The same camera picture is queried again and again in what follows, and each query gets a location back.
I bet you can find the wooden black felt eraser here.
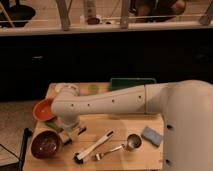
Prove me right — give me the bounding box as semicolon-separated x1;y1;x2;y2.
61;125;88;146

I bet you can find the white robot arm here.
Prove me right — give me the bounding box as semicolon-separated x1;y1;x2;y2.
51;80;213;171

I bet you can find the orange bowl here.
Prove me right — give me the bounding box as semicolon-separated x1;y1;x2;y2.
32;98;55;121

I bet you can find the purple bowl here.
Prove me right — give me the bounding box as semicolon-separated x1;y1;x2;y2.
31;131;60;159

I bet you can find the green vegetable toy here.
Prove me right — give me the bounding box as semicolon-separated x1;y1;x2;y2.
45;121;63;134

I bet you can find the white round container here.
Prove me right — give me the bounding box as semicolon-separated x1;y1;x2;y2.
54;83;69;93

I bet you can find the white black dish brush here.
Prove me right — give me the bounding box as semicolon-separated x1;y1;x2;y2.
73;131;114;164

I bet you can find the pale green cup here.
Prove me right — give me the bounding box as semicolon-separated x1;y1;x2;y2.
88;84;99;95

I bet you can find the green plastic tray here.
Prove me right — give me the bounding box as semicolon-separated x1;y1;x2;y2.
109;78;157;91

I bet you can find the metal measuring cup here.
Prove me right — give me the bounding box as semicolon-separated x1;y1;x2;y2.
126;134;142;151

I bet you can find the black stand left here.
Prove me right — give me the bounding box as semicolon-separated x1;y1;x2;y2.
0;128;32;171

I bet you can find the blue sponge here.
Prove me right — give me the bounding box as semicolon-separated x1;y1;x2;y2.
141;126;163;147

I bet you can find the dark round stool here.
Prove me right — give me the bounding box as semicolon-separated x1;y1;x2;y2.
0;5;36;28

